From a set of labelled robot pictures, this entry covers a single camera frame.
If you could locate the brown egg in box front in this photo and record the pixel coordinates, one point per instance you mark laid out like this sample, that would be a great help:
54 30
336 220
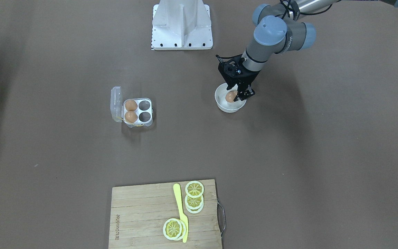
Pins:
131 105

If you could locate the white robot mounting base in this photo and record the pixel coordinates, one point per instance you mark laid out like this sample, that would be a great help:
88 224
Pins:
181 25

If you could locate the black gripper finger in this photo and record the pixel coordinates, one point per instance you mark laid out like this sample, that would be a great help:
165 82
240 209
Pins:
233 88
243 93

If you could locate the lemon slice near knife tip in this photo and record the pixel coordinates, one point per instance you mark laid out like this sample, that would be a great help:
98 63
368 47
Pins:
174 229

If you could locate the lemon slice pair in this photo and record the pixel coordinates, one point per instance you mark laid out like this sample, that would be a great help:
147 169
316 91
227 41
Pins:
194 204
194 189

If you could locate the yellow plastic knife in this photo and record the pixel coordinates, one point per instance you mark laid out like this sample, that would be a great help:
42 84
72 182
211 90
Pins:
182 215

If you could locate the wooden cutting board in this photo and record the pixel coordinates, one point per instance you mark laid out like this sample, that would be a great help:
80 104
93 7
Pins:
138 214

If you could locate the brown egg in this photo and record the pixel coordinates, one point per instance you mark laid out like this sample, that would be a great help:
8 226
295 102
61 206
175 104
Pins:
131 117
131 105
231 96

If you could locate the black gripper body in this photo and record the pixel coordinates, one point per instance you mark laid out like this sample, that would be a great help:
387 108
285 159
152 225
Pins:
248 77

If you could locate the white bowl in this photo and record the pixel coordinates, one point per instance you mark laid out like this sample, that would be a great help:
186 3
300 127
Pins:
224 106

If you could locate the lemon slice lower pair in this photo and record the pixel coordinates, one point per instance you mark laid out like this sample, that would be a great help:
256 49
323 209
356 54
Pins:
194 189

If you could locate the clear plastic egg box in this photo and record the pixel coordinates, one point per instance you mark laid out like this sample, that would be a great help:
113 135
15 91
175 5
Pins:
117 109

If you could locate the lemon slice upper pair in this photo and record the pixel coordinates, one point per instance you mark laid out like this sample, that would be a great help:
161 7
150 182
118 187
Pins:
194 204

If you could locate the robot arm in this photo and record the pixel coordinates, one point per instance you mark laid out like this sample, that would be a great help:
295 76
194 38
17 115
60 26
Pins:
278 29

